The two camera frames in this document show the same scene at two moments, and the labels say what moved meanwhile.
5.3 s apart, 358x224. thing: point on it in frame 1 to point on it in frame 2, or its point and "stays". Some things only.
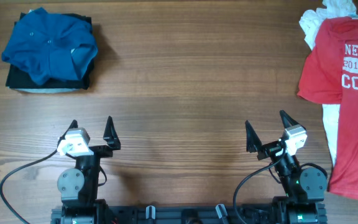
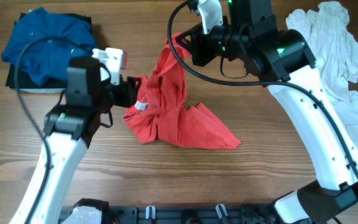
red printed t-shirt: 340,67 to 160,112
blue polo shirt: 51,46 stays
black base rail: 242,214 stays
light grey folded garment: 47,90 stays
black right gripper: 269,149 to 197,45
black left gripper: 97,150 to 130,91
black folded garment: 20,78 stays
